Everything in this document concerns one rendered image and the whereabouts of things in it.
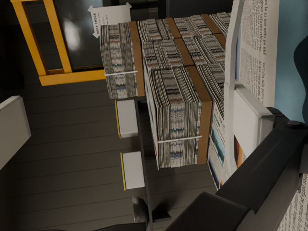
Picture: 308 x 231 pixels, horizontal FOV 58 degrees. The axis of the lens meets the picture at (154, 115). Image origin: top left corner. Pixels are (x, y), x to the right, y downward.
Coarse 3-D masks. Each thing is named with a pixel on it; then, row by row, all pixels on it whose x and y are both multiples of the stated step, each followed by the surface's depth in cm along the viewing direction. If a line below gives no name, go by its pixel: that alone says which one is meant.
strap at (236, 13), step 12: (240, 0) 15; (240, 12) 15; (228, 36) 16; (228, 48) 16; (228, 60) 16; (228, 72) 17; (228, 84) 17; (228, 96) 17; (228, 108) 17; (228, 120) 17; (228, 132) 18; (228, 144) 18; (228, 156) 19; (228, 168) 20
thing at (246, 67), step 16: (256, 0) 21; (256, 16) 21; (240, 32) 29; (256, 32) 21; (240, 48) 29; (256, 48) 22; (240, 64) 30; (256, 64) 22; (240, 80) 30; (256, 80) 22; (256, 96) 23; (240, 160) 31
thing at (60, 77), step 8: (48, 72) 225; (56, 72) 226; (64, 72) 227; (72, 72) 220; (80, 72) 220; (88, 72) 221; (96, 72) 222; (104, 72) 223; (40, 80) 220; (48, 80) 221; (56, 80) 222; (64, 80) 223; (72, 80) 224; (80, 80) 225; (88, 80) 226
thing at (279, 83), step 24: (264, 0) 19; (288, 0) 16; (264, 24) 20; (288, 24) 17; (264, 48) 20; (288, 48) 17; (264, 72) 20; (288, 72) 17; (264, 96) 21; (288, 96) 18; (288, 216) 20
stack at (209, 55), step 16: (192, 48) 146; (208, 48) 145; (208, 64) 133; (224, 64) 132; (208, 80) 123; (224, 80) 123; (224, 128) 102; (208, 144) 128; (224, 144) 104; (208, 160) 131; (224, 160) 107; (224, 176) 110
